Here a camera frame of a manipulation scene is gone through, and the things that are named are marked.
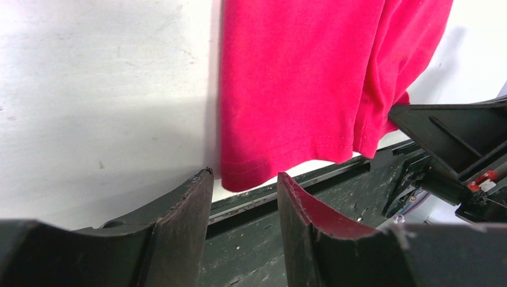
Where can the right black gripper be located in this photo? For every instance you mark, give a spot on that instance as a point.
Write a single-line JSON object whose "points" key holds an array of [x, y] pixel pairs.
{"points": [[465, 139]]}

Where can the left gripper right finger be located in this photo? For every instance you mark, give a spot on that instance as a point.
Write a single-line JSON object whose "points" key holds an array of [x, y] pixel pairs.
{"points": [[322, 247]]}

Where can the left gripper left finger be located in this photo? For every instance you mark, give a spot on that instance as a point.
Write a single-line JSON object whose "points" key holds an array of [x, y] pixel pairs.
{"points": [[158, 244]]}

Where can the magenta t-shirt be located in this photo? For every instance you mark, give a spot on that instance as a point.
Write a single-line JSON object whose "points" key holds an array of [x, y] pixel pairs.
{"points": [[315, 80]]}

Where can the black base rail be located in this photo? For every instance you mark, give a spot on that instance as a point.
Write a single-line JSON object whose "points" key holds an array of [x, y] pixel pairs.
{"points": [[247, 232]]}

